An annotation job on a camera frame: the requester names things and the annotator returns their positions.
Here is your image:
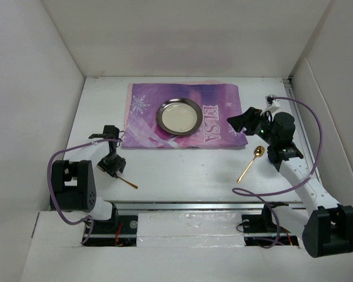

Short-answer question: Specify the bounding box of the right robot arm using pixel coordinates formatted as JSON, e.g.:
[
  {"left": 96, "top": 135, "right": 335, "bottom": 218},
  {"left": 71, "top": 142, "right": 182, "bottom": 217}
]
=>
[{"left": 227, "top": 107, "right": 353, "bottom": 258}]

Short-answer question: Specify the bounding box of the gold spoon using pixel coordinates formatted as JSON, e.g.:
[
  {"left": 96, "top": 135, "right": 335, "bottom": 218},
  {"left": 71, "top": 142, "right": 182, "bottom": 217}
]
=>
[{"left": 237, "top": 146, "right": 265, "bottom": 183}]

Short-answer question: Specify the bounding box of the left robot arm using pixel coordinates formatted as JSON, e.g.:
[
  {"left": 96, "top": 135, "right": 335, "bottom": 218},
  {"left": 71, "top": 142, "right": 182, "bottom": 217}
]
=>
[{"left": 47, "top": 125, "right": 126, "bottom": 233}]

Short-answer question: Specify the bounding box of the purple cable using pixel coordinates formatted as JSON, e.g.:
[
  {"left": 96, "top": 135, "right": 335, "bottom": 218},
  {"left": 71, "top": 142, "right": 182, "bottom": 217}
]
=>
[
  {"left": 231, "top": 96, "right": 324, "bottom": 249},
  {"left": 46, "top": 130, "right": 126, "bottom": 244}
]

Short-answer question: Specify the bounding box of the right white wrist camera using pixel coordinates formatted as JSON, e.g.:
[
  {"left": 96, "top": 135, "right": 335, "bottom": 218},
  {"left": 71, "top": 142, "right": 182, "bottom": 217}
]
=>
[{"left": 261, "top": 95, "right": 281, "bottom": 116}]

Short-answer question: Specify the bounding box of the aluminium rail frame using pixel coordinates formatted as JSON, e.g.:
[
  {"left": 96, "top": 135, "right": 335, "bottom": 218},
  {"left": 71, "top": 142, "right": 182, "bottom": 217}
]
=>
[{"left": 49, "top": 76, "right": 330, "bottom": 239}]

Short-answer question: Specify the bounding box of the white foam block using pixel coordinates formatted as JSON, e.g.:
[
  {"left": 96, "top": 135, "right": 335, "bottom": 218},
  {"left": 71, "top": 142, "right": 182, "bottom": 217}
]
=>
[{"left": 136, "top": 211, "right": 245, "bottom": 248}]

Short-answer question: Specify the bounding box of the gold fork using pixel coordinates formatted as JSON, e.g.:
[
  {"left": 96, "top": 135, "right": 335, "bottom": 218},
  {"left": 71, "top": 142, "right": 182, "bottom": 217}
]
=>
[{"left": 97, "top": 165, "right": 138, "bottom": 189}]

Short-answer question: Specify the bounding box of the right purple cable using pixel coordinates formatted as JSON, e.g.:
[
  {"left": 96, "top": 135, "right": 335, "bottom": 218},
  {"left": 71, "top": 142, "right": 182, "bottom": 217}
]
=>
[{"left": 231, "top": 96, "right": 324, "bottom": 249}]

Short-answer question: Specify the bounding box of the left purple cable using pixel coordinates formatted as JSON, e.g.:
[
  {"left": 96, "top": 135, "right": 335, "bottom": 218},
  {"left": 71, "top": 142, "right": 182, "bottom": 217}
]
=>
[{"left": 46, "top": 130, "right": 126, "bottom": 244}]

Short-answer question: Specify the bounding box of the metal plate with cream centre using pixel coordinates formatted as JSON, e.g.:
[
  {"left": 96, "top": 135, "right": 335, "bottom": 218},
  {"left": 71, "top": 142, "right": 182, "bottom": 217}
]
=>
[{"left": 156, "top": 98, "right": 203, "bottom": 136}]

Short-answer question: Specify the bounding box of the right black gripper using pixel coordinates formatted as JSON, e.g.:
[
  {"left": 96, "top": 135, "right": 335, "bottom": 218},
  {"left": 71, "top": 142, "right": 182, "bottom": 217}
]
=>
[{"left": 226, "top": 107, "right": 277, "bottom": 146}]

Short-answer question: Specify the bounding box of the purple Elsa placemat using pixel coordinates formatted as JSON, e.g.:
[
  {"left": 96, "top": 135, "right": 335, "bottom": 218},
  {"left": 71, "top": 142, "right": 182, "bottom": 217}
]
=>
[{"left": 122, "top": 80, "right": 248, "bottom": 149}]

